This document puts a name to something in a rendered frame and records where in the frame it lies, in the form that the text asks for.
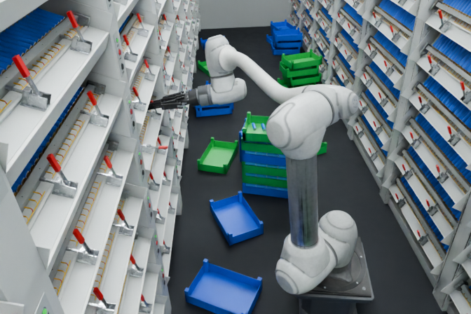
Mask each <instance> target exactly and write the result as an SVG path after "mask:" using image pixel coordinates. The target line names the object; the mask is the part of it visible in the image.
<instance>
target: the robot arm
mask: <svg viewBox="0 0 471 314"><path fill-rule="evenodd" d="M205 59H206V63H207V68H208V71H209V73H210V79H211V84H208V85H205V86H198V89H197V88H195V89H190V90H189V91H188V93H184V91H181V92H179V93H174V94H171V95H166V96H163V98H161V99H159V100H153V102H151V101H150V103H149V107H148V109H147V110H151V109H158V108H161V109H162V110H166V109H183V106H184V105H188V104H190V105H191V106H192V107H194V106H198V105H201V106H202V107H204V106H208V105H213V104H230V103H233V102H237V101H240V100H242V99H244V98H245V96H246V94H247V87H246V84H245V81H244V80H242V79H241V78H235V76H234V74H233V70H234V69H235V68H236V67H240V68H241V69H242V70H243V71H244V72H245V73H246V74H247V75H248V76H249V77H250V78H251V79H252V80H253V81H254V82H255V83H256V84H257V85H258V86H259V87H260V88H261V89H262V90H263V91H264V92H265V93H266V94H267V95H268V96H269V97H270V98H271V99H272V100H274V101H276V102H277V103H279V104H281V105H280V106H279V107H278V108H277V109H276V110H275V111H274V112H273V113H272V114H271V116H270V117H269V119H268V120H267V123H266V134H267V136H268V139H269V141H270V142H271V144H272V145H273V146H275V147H277V148H278V149H280V150H281V152H283V154H284V155H285V160H286V171H287V192H288V203H289V224H290V234H289V235H288V236H287V237H286V238H285V241H284V245H283V249H282V253H281V255H280V259H279V260H278V262H277V265H276V269H275V275H276V280H277V281H278V284H279V285H280V286H281V287H282V288H283V289H284V290H285V291H286V292H288V293H290V294H296V295H297V294H303V293H306V292H309V291H311V290H312V289H313V288H315V287H316V286H317V285H319V284H320V283H321V282H322V281H323V280H324V279H325V278H326V277H327V278H333V279H336V280H341V281H344V282H346V283H348V284H349V283H351V282H352V280H353V278H352V275H351V260H352V256H353V253H354V251H355V246H356V243H357V227H356V223H355V221H354V220H353V219H352V217H351V216H350V215H349V214H348V213H346V212H343V211H340V210H333V211H330V212H328V213H327V214H325V215H324V216H323V217H322V218H321V219H320V221H319V223H318V175H317V153H318V151H319V150H320V147H321V143H322V140H323V137H324V135H325V131H326V128H327V127H329V126H330V125H332V124H333V123H335V122H337V121H338V120H339V119H345V118H348V117H351V116H352V115H354V113H355V112H356V111H357V109H358V105H359V100H358V97H357V95H356V94H355V93H354V92H353V91H351V90H349V89H347V88H344V87H343V86H336V85H327V84H319V85H311V86H302V87H298V88H286V87H283V86H282V85H280V84H279V83H278V82H276V81H275V80H274V79H273V78H271V77H270V76H269V75H268V74H267V73H266V72H265V71H264V70H263V69H262V68H261V67H260V66H259V65H257V64H256V63H255V62H254V61H253V60H251V59H250V58H249V57H248V56H246V55H244V54H242V53H239V52H237V51H236V49H235V48H234V47H232V46H230V45H229V42H228V40H227V39H226V38H225V37H224V36H222V35H217V36H213V37H210V38H209V39H208V40H207V41H206V43H205Z"/></svg>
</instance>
